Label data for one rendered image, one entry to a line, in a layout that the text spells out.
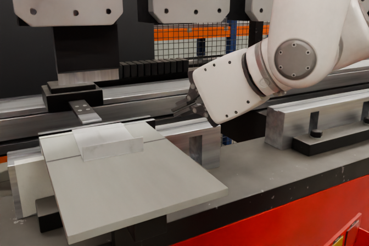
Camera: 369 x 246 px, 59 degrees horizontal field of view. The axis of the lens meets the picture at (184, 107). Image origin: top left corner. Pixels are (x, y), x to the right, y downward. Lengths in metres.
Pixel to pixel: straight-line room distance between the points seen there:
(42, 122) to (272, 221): 0.54
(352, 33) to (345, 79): 0.92
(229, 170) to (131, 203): 0.37
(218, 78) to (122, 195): 0.24
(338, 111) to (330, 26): 0.57
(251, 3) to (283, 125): 0.30
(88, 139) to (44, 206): 0.12
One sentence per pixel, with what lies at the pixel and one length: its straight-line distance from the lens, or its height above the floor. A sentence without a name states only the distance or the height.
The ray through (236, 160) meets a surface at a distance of 0.75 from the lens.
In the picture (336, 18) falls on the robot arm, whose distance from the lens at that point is 0.38.
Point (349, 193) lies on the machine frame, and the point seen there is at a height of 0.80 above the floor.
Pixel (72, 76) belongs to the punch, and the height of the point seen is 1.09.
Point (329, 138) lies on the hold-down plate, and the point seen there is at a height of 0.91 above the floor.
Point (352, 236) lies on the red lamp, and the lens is 0.70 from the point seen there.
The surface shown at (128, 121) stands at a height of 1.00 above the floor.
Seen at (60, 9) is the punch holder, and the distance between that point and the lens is 0.51.
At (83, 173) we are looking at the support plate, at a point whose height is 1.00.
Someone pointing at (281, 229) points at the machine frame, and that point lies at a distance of 0.73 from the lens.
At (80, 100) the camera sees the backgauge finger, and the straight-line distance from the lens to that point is 0.76.
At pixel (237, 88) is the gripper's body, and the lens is 0.51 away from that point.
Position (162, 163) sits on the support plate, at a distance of 0.45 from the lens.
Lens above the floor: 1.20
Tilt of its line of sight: 17 degrees down
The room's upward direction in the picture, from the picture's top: straight up
